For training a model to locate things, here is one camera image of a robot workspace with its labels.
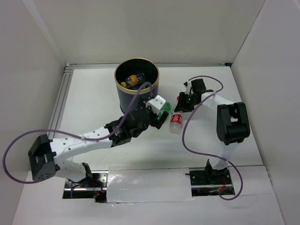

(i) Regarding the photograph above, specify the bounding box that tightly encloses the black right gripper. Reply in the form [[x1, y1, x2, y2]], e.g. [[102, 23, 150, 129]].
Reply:
[[176, 92, 199, 113]]

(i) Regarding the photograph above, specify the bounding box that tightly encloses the green bottle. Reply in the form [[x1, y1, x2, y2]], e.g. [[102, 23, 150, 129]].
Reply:
[[157, 102, 172, 120]]

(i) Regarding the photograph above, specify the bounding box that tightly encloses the clear bottle with red label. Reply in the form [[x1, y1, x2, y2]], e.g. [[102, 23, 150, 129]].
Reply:
[[169, 112, 182, 134]]

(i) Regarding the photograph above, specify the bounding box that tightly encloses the small bottle with yellow cap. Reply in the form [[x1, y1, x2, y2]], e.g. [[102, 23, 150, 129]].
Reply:
[[120, 73, 146, 89]]

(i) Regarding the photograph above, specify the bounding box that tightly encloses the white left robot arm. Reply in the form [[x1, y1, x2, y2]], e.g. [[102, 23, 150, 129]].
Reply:
[[28, 107, 169, 187]]

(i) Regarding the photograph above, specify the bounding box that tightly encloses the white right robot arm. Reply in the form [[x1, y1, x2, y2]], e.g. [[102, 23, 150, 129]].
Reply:
[[174, 79, 250, 184]]

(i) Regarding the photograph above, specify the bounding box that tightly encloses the dark bin with gold rim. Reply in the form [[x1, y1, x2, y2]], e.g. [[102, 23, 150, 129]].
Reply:
[[114, 58, 159, 113]]

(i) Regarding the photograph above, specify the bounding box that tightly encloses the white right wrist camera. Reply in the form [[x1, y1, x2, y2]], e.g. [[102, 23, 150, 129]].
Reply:
[[184, 81, 193, 95]]

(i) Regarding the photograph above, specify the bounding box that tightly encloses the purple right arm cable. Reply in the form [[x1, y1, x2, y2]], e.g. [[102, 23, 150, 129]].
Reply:
[[181, 75, 244, 201]]

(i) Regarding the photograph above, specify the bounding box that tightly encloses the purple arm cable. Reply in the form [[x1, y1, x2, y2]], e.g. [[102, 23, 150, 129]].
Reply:
[[2, 82, 156, 184], [181, 75, 244, 201]]

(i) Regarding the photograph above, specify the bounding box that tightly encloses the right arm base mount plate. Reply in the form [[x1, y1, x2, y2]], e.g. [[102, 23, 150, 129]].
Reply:
[[185, 164, 235, 197]]

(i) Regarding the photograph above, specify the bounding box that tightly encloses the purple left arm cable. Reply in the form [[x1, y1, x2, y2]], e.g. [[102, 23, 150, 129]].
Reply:
[[2, 82, 156, 184]]

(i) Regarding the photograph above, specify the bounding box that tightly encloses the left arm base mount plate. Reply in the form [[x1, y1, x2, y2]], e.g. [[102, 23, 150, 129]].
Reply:
[[62, 171, 109, 203]]

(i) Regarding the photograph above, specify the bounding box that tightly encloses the aluminium frame rail left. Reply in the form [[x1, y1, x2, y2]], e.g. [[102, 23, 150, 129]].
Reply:
[[48, 66, 74, 130]]

